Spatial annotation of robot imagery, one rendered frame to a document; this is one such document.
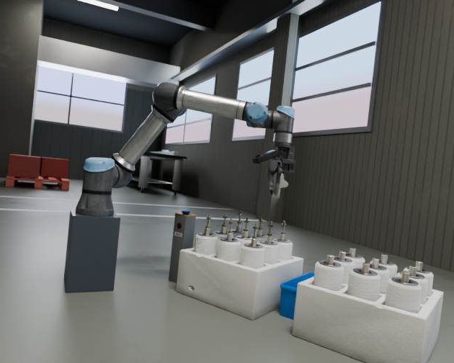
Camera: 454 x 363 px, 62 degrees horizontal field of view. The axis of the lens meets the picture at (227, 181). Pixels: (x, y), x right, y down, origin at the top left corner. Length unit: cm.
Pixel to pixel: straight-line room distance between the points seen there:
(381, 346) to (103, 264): 104
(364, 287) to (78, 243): 104
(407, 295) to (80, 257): 115
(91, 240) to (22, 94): 666
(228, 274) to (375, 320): 54
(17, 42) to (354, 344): 775
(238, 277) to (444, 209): 199
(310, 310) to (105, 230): 83
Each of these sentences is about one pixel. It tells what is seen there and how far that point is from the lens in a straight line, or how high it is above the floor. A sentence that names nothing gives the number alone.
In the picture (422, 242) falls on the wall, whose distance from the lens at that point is 321.
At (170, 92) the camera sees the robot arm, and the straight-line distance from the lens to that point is 151.
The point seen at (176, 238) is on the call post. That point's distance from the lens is 175.
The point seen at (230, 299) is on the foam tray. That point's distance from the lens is 149.
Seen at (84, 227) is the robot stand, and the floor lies 25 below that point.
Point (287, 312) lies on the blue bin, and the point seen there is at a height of 2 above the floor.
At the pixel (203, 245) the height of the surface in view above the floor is 22.
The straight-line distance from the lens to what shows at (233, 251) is 152.
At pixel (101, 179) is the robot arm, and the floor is 45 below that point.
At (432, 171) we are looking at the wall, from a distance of 318.
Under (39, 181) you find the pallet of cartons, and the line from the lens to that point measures 619.
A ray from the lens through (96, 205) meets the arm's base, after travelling 158.
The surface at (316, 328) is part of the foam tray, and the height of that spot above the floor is 5.
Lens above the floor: 53
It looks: 1 degrees down
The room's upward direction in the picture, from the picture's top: 6 degrees clockwise
